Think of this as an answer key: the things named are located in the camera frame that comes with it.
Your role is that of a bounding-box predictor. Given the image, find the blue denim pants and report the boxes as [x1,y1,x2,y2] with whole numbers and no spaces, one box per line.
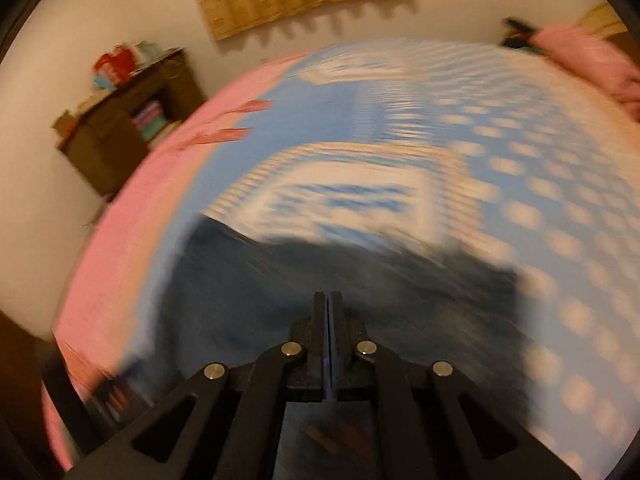
[122,214,538,480]

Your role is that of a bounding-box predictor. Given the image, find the blue patterned bedsheet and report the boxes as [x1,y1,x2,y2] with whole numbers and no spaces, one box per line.
[120,40,640,480]

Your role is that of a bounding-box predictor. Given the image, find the cream and brown headboard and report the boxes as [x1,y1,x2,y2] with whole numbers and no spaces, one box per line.
[575,2,631,36]

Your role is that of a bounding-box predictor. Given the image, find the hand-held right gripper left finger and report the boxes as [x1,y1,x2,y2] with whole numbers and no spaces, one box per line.
[65,291,329,480]

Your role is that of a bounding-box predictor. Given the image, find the dark object with red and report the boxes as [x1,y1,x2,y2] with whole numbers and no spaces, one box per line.
[501,17,538,51]

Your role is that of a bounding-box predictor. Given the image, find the red box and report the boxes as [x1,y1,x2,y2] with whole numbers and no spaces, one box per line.
[95,46,138,86]

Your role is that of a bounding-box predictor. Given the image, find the pink textured blanket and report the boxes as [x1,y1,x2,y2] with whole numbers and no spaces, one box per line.
[42,52,311,471]

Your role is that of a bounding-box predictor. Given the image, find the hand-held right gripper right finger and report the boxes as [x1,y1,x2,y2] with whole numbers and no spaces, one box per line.
[328,291,581,480]

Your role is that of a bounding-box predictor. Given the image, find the stack of books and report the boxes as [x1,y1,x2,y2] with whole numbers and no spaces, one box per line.
[132,101,168,142]

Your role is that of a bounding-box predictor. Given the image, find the brown wooden cabinet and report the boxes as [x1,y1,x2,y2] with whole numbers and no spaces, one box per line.
[52,49,207,198]

